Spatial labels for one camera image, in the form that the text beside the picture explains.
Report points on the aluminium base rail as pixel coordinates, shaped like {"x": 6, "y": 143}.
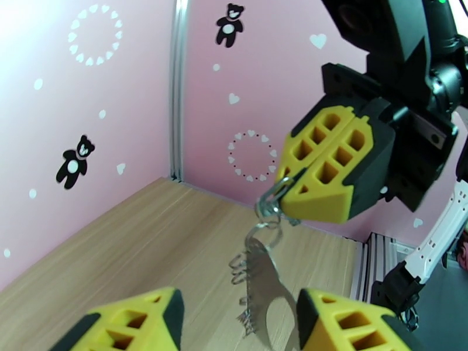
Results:
{"x": 380, "y": 258}

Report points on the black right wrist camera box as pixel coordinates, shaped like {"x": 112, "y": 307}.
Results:
{"x": 384, "y": 24}

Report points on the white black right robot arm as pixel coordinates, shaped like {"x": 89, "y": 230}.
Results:
{"x": 438, "y": 233}

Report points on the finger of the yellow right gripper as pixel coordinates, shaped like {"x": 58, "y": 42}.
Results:
{"x": 318, "y": 134}
{"x": 329, "y": 200}

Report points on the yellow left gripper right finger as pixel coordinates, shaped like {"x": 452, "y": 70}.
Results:
{"x": 318, "y": 324}

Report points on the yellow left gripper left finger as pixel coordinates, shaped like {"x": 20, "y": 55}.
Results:
{"x": 146, "y": 304}

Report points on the silver metal keyring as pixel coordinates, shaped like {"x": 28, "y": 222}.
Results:
{"x": 270, "y": 210}

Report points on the aluminium frame post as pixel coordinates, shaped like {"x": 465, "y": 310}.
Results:
{"x": 179, "y": 86}

